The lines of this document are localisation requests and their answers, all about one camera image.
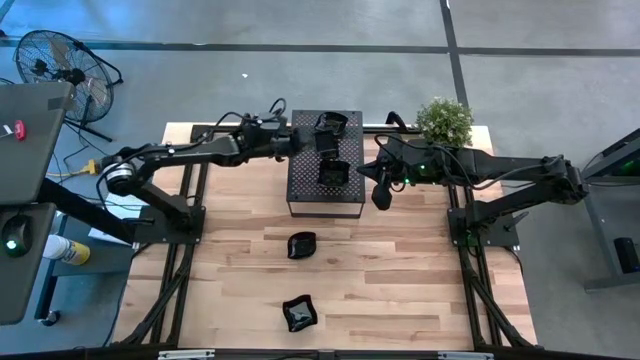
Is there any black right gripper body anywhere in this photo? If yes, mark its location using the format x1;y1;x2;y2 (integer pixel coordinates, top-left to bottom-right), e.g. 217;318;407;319
374;144;419;186

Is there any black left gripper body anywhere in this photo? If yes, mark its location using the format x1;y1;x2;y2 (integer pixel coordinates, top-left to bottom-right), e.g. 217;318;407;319
269;125;304;160

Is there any small black square mini plate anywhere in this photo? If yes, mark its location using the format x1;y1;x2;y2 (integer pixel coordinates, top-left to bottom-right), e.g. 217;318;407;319
313;130;342;160

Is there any black leaf shaped mini plate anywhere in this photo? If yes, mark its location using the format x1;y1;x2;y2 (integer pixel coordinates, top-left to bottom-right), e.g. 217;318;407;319
286;230;318;261
313;110;350;137

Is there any black wavy square mini plate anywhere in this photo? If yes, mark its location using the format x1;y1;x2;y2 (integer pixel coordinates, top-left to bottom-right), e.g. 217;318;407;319
281;293;320;334
317;159;352;189

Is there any black perforated metal rack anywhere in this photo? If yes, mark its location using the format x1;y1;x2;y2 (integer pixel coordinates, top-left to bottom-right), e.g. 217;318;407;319
285;108;366;220

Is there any green potted plant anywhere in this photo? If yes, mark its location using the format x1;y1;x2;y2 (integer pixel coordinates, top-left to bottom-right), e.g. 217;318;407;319
414;97;476;149

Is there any black front bar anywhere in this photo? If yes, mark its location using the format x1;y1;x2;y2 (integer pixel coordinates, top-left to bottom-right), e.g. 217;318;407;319
0;343;640;360

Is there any grey metal cart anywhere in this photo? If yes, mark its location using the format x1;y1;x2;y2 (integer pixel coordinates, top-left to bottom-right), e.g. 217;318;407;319
549;127;640;292

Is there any black floor fan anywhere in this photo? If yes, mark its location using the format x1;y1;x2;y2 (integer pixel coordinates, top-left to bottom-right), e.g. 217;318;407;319
13;29;124;144

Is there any grey tape patch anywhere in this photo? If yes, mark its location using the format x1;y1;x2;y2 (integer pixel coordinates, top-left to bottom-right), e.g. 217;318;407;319
48;94;76;112

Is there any black device with green light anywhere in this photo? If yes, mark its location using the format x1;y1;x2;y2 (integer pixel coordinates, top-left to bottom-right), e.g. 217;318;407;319
607;149;640;179

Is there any white and yellow spray can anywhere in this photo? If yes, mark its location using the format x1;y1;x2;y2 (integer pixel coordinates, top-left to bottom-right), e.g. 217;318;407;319
43;233;92;266

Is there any black box on cart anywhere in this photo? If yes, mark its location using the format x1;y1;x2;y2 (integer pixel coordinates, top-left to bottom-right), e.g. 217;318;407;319
613;237;640;275

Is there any black computer mouse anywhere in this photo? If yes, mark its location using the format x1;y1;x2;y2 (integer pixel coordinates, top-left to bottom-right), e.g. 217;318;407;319
0;214;34;259

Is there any dark grey side desk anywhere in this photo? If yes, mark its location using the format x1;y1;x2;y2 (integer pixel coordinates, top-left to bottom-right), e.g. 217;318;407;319
0;202;58;326

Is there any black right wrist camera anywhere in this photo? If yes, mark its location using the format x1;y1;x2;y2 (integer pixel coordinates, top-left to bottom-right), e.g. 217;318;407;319
371;172;395;212

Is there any black clamp handle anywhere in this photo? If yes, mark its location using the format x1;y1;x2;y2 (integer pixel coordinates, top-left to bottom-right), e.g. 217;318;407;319
385;110;409;132

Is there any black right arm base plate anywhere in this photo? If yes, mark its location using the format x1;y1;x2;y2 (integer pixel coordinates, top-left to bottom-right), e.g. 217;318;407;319
447;207;521;249

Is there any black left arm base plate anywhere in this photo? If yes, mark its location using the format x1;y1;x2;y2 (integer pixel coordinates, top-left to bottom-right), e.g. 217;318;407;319
132;204;207;246

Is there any black floor cable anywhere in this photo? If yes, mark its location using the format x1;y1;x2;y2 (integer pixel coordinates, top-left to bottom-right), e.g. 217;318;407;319
49;122;161;181

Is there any black aluminium table frame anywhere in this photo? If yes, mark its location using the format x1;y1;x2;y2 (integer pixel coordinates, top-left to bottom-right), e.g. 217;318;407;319
112;122;544;351

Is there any silver metal bracket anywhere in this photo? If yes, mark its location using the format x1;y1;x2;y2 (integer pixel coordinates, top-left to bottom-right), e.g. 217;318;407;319
437;351;495;360
157;349;216;360

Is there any blue grey desk base frame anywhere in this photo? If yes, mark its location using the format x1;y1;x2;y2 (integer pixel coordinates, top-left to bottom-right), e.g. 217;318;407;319
33;214;136;326

